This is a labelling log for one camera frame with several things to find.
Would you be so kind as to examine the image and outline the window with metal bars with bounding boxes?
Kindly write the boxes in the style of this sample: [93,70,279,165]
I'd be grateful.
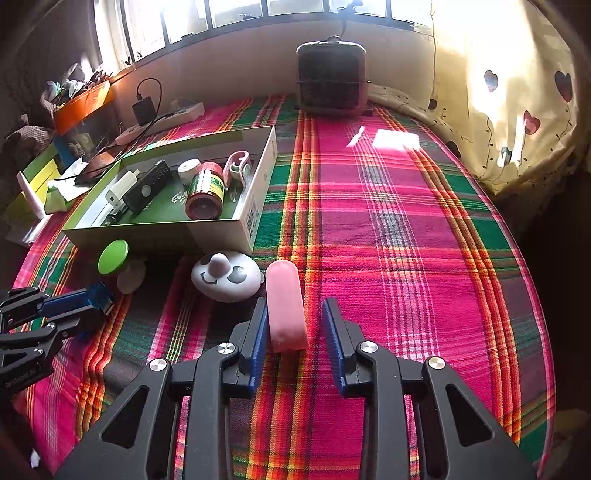
[92,0,435,70]

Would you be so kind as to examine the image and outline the black rectangular device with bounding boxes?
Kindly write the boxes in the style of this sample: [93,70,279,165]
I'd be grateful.
[121,159,172,216]

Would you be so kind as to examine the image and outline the pink and white clip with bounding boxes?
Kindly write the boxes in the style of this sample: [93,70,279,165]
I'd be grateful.
[222,150,254,190]

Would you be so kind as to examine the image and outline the green paper packet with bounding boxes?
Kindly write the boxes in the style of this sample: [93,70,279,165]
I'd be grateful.
[45,179,84,215]

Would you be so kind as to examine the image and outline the clear storage box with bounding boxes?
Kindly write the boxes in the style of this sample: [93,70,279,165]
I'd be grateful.
[55,104,118,160]

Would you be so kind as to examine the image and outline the blue usb adapter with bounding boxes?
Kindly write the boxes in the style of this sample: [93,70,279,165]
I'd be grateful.
[85,281,116,317]

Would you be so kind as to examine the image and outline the black heater cable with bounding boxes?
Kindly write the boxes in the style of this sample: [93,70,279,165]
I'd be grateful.
[335,0,365,43]

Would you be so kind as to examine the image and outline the white panda face toy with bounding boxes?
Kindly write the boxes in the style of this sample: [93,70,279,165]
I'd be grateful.
[191,250,265,303]

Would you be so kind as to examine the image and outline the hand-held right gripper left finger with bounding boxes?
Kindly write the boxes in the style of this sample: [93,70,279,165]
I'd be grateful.
[54,298,270,480]

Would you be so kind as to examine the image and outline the yellow cardboard box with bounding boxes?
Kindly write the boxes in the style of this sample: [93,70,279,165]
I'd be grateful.
[4,185,35,227]

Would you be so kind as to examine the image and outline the black charger cable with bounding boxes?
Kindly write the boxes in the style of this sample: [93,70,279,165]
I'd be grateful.
[136,78,165,134]

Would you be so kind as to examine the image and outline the brown jar with red lid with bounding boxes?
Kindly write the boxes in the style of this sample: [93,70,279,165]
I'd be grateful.
[185,161,228,220]

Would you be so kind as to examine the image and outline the white tube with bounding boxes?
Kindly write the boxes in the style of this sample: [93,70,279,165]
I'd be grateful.
[17,172,47,220]

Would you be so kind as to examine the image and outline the orange cardboard box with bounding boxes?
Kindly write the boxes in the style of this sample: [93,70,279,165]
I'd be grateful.
[53,82,115,134]

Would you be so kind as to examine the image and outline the black charger adapter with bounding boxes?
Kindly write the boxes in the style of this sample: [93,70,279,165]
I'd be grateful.
[132,96,155,124]

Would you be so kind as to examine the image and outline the pink oblong case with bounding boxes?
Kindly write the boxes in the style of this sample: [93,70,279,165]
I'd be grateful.
[265,261,309,355]

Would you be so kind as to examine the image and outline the pile of crumpled packets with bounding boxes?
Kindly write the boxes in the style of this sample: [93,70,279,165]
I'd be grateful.
[39,62,114,100]

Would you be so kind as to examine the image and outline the cream curtain with hearts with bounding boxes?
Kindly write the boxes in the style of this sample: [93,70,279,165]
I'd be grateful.
[369,0,583,217]

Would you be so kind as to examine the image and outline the green capped white jar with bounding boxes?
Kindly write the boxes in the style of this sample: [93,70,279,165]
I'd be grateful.
[97,239,147,294]

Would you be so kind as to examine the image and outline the dark smartphone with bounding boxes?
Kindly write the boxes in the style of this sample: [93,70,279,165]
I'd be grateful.
[74,148,122,185]

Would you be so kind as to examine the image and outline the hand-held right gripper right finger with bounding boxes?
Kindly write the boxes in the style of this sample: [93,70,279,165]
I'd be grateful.
[322,298,539,480]

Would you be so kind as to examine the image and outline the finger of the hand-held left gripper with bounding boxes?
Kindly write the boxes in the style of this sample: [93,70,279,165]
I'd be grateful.
[0,285,94,334]
[0,314,101,398]

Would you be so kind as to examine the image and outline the green and yellow box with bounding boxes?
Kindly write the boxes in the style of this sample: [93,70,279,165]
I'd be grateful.
[21,143,61,195]

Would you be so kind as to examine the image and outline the white plastic block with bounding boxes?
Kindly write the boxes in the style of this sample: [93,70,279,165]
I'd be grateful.
[106,170,140,206]

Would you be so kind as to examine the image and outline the small white round cap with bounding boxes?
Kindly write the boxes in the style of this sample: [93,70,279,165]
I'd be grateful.
[178,158,202,185]

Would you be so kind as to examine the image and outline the brown patterned bag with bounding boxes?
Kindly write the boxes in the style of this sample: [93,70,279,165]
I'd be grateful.
[4,124,54,153]

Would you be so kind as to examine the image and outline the white power strip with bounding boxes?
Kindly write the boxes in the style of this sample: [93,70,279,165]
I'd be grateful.
[115,102,205,144]

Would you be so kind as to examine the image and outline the shallow green cardboard box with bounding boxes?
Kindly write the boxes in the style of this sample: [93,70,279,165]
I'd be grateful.
[61,126,278,256]

